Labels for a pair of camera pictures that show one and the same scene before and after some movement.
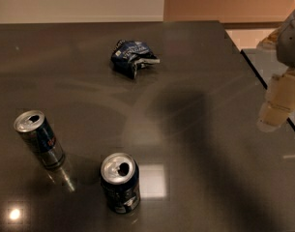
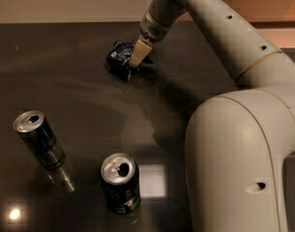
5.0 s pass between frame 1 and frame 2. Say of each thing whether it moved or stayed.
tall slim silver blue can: stayed
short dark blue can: stayed
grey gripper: moved
